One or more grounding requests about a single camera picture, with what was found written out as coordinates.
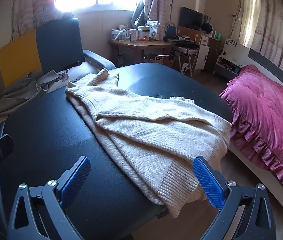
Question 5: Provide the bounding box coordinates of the dark blue bag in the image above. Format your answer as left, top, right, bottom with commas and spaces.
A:
164, 23, 177, 41

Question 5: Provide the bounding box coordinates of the wooden desk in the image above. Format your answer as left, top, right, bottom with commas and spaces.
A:
110, 39, 174, 68

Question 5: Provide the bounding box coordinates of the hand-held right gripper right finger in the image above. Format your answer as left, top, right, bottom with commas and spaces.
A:
193, 156, 281, 240

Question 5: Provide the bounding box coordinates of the white carton box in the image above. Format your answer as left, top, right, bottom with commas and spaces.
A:
145, 20, 161, 41

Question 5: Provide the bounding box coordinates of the round tin can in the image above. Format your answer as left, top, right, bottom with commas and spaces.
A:
138, 26, 150, 39

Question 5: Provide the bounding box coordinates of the white low shelf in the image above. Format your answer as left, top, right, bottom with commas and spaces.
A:
216, 55, 242, 80

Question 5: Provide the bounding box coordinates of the colour block sofa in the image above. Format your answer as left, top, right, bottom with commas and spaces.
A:
0, 17, 117, 128

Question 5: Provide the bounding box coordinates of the group of white containers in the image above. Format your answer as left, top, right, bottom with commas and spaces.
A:
111, 25, 139, 42

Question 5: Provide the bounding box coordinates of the beige knit sweater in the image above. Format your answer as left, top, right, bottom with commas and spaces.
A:
65, 68, 233, 218

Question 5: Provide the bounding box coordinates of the small white cabinet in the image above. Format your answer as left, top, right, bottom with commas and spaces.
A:
195, 35, 211, 70

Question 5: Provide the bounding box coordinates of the white board with flower stickers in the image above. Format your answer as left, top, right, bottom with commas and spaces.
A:
223, 38, 239, 58

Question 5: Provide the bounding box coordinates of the black flat monitor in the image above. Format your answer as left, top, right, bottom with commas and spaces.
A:
179, 7, 204, 29

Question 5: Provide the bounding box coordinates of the grey cloth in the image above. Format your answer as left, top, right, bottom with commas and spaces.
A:
0, 69, 69, 128

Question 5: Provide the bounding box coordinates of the dark hanging cloth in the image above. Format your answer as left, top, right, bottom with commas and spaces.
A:
131, 0, 147, 29

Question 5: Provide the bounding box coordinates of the white bed frame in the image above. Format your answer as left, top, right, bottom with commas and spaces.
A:
228, 48, 283, 224

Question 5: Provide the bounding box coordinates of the pink ruffled bedspread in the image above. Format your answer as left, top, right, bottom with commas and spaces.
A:
220, 64, 283, 217

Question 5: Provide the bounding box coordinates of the wooden chair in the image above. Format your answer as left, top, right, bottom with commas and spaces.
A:
173, 26, 202, 71

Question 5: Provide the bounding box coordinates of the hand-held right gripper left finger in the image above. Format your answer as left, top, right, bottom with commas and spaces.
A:
8, 156, 91, 240

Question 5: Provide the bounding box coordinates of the round white mirror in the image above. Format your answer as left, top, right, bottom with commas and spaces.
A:
200, 22, 213, 34

